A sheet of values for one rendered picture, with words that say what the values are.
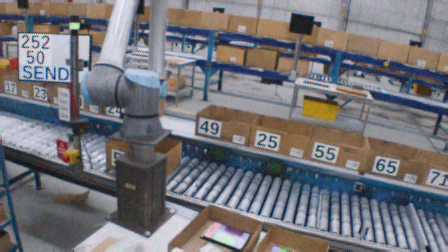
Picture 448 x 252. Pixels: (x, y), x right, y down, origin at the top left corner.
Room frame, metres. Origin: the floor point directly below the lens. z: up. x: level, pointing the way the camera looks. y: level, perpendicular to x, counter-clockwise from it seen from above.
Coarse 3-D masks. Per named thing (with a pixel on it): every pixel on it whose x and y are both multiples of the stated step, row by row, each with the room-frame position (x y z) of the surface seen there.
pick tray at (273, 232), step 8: (272, 232) 1.29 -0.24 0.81; (280, 232) 1.27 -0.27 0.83; (288, 232) 1.26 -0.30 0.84; (296, 232) 1.25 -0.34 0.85; (264, 240) 1.20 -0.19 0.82; (272, 240) 1.28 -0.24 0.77; (280, 240) 1.27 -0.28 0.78; (288, 240) 1.26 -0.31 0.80; (296, 240) 1.25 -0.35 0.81; (304, 240) 1.23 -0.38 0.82; (312, 240) 1.22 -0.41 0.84; (264, 248) 1.23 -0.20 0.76; (288, 248) 1.24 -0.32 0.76; (296, 248) 1.24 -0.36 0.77; (304, 248) 1.23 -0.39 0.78; (312, 248) 1.22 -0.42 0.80; (320, 248) 1.20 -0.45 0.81; (328, 248) 1.16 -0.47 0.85
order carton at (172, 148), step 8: (112, 144) 1.79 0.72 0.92; (120, 144) 1.96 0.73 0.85; (128, 144) 2.05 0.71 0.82; (160, 144) 2.03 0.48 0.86; (168, 144) 2.01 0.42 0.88; (176, 144) 2.00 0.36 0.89; (160, 152) 2.03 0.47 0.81; (168, 152) 1.80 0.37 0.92; (176, 152) 1.91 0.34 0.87; (168, 160) 1.81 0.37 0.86; (176, 160) 1.92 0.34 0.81; (112, 168) 1.80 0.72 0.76; (168, 168) 1.81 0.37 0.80; (176, 168) 1.93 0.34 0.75; (168, 176) 1.81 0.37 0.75
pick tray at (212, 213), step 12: (204, 216) 1.36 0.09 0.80; (216, 216) 1.39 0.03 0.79; (228, 216) 1.37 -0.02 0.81; (240, 216) 1.35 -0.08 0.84; (192, 228) 1.25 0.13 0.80; (204, 228) 1.32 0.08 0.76; (240, 228) 1.35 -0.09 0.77; (252, 228) 1.33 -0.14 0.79; (180, 240) 1.15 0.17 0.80; (192, 240) 1.22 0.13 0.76; (204, 240) 1.23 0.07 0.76; (252, 240) 1.18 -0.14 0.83
